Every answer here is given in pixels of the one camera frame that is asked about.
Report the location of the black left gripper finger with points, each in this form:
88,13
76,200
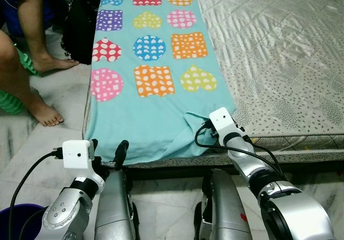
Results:
94,148
121,153

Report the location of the teal blanket with colourful patches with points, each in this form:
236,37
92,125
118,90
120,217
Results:
156,116

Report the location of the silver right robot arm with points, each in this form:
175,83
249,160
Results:
290,202

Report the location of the silver left robot leg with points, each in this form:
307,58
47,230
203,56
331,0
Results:
115,207

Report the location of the silver robot leg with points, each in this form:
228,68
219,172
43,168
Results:
226,207
115,207

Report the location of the silver right robot leg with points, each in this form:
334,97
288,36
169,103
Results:
226,207

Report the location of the green plastic stool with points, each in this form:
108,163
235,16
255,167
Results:
11,103

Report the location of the purple plastic bucket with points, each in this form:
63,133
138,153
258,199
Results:
21,221

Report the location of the white patterned mattress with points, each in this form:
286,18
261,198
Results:
279,51

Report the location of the person in grey shorts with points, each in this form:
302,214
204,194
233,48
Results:
32,25

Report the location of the blue plastic item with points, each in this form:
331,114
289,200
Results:
9,14

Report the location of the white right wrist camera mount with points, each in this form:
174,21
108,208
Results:
223,122

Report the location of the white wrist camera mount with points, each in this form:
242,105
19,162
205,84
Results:
223,122
78,154

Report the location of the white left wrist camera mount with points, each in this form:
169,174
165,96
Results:
78,154

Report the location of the black bed frame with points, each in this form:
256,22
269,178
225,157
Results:
301,169

